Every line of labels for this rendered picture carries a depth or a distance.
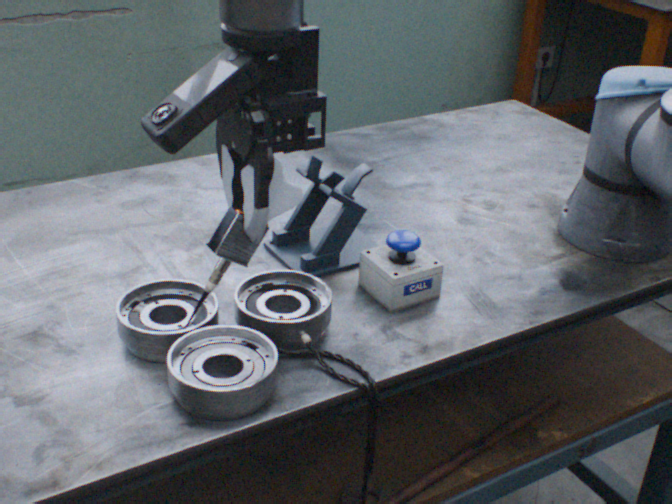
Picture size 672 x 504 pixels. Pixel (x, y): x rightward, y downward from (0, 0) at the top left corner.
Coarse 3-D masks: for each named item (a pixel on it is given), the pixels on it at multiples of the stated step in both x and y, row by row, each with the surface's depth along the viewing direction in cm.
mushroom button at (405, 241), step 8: (392, 232) 99; (400, 232) 99; (408, 232) 99; (392, 240) 98; (400, 240) 97; (408, 240) 97; (416, 240) 98; (392, 248) 97; (400, 248) 97; (408, 248) 97; (416, 248) 98; (400, 256) 99
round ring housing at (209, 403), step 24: (192, 336) 86; (216, 336) 87; (240, 336) 87; (264, 336) 85; (168, 360) 81; (216, 360) 85; (240, 360) 84; (264, 360) 84; (192, 384) 78; (216, 384) 80; (264, 384) 80; (192, 408) 81; (216, 408) 79; (240, 408) 79
